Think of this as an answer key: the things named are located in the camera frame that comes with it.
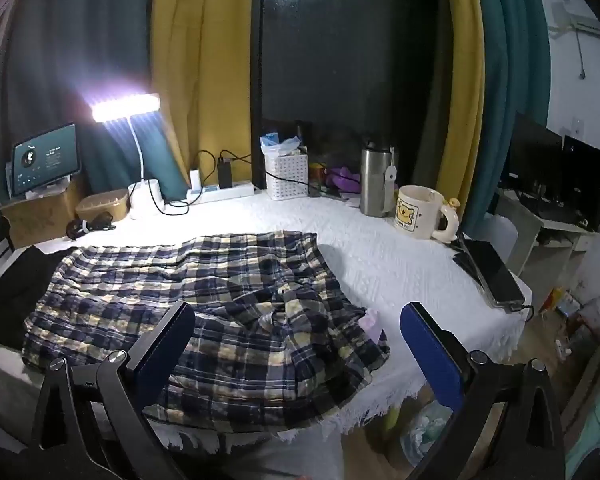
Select black cloth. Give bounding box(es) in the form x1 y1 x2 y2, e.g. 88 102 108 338
0 246 78 351

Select black lamp cable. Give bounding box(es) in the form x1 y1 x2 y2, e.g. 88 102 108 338
149 187 191 217

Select black phone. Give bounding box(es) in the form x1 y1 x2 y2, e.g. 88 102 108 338
452 239 527 308

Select purple cloth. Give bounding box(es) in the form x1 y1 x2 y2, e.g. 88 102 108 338
325 166 363 193

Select grey side desk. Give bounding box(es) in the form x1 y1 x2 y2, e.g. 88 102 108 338
495 187 600 301

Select pale teal cloth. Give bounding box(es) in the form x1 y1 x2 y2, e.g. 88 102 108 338
565 360 600 476

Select cardboard box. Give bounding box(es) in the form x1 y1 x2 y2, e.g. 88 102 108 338
0 177 86 250

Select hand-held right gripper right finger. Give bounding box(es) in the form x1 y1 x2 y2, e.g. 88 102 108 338
400 301 566 480

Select teal curtain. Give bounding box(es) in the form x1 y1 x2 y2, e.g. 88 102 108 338
462 0 552 238
0 0 191 206

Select white power strip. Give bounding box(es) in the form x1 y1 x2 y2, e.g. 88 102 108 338
186 182 256 204

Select tan oval box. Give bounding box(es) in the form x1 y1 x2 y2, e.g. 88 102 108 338
75 189 132 226

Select white desk lamp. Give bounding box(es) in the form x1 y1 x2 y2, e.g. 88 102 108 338
91 92 167 220

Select plaid pants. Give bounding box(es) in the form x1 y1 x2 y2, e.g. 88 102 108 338
21 230 391 433

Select white tablecloth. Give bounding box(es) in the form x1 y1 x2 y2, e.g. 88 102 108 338
0 191 533 453

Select dark window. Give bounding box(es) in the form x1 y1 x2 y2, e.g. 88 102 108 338
252 0 451 196

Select small pink cloth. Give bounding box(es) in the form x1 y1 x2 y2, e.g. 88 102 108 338
362 309 387 346

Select black monitor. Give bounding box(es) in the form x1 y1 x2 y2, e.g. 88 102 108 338
560 135 600 233
500 112 563 196

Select clear plastic bags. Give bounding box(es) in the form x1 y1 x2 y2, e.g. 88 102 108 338
260 132 303 157

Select steel tumbler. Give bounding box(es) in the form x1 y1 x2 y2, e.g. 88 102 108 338
360 145 398 218

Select white plastic basket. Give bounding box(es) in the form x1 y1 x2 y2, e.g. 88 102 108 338
264 152 310 200

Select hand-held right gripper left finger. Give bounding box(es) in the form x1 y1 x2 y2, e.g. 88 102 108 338
30 301 197 480

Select cream bear mug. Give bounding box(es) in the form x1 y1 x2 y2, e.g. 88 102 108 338
394 185 461 243

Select white air conditioner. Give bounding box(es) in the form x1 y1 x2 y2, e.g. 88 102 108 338
547 2 600 38

